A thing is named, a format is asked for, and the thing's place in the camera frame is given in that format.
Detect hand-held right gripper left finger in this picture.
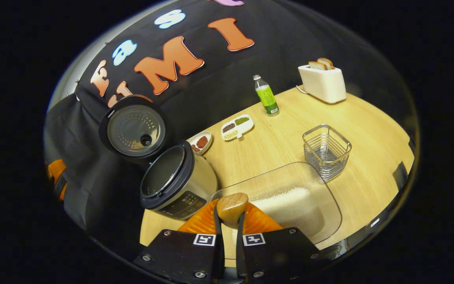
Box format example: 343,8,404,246
133,198,226,284

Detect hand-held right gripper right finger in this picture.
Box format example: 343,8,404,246
235,201,331,284

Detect white rice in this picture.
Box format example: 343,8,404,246
250,187,325,238

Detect wooden spoon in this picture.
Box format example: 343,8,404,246
216,192,249,230

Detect dark grey rice cooker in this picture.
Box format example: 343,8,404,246
99,95,219,221

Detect metal wire chopstick holder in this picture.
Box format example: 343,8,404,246
302,124,353,183

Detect clear plastic container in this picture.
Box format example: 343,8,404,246
210,161,343,246

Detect round plate of red dates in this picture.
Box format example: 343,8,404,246
187,131,213,156

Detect white divided dish of beans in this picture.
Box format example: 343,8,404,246
221,114,255,142

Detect green drink bottle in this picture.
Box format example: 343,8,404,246
253,75,280,116

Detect white toaster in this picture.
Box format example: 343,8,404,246
298,63,347,105

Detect black backdrop cloth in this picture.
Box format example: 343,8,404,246
44,0,417,237

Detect black table edge bracket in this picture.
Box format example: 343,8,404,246
392,161,409,192

